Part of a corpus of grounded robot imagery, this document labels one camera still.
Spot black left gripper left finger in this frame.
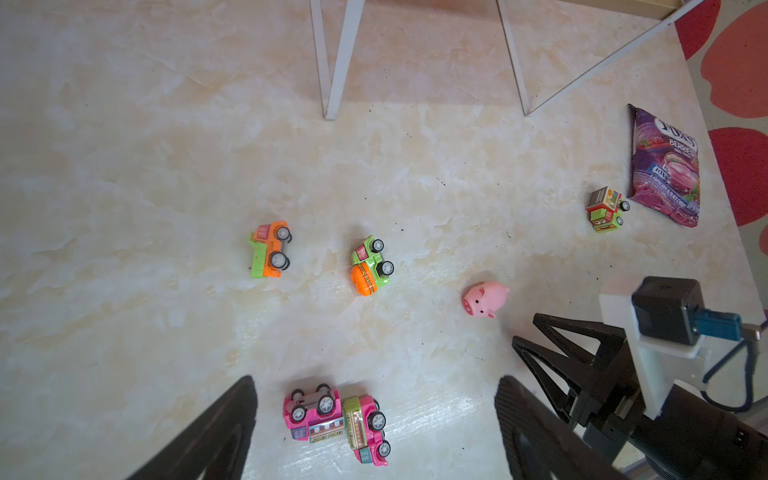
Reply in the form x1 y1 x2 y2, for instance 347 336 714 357
131 375 258 479

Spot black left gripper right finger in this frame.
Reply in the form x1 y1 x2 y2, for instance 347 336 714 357
494 376 623 480

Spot green orange toy car left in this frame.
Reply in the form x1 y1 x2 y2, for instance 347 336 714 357
248 221 292 278

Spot pink pig toy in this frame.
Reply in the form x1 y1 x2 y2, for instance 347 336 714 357
462 281 510 318

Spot pink toy car upper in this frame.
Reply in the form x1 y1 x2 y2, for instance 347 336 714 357
283 383 345 444

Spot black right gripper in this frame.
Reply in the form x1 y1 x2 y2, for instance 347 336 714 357
512 313 767 479

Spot pink green toy truck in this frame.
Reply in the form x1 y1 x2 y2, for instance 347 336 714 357
342 395 392 467

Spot purple candy bag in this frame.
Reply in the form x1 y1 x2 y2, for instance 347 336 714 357
629 105 701 228

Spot multicolour toy car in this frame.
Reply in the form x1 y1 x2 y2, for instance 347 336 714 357
585 186 631 232

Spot wooden two-tier shelf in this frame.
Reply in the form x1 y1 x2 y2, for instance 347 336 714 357
309 1 695 120

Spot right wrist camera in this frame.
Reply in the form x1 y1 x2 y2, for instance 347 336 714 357
599 275 743 419

